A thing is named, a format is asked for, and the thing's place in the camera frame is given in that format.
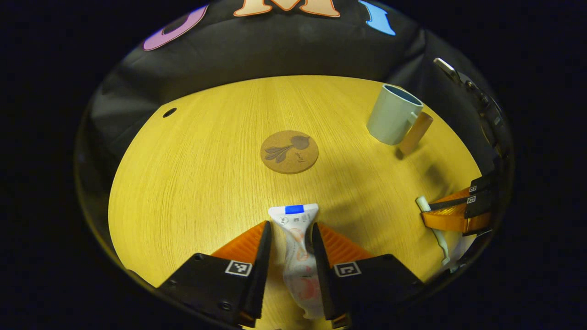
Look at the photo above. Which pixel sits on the round cork coaster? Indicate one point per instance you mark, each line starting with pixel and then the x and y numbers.
pixel 289 153

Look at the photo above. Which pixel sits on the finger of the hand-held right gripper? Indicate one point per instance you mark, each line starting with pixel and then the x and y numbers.
pixel 454 219
pixel 484 184

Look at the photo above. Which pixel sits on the black backdrop cloth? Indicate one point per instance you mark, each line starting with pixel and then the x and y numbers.
pixel 275 46

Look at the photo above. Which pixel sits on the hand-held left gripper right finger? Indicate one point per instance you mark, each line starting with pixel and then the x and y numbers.
pixel 321 275

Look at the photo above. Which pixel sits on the white toothpaste tube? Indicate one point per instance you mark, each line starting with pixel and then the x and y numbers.
pixel 300 256

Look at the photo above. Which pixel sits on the white toothbrush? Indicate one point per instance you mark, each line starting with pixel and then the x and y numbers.
pixel 438 233

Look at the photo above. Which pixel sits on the wooden desktop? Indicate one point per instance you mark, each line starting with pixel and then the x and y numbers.
pixel 197 174

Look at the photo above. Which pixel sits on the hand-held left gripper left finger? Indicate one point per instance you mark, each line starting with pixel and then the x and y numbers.
pixel 261 270

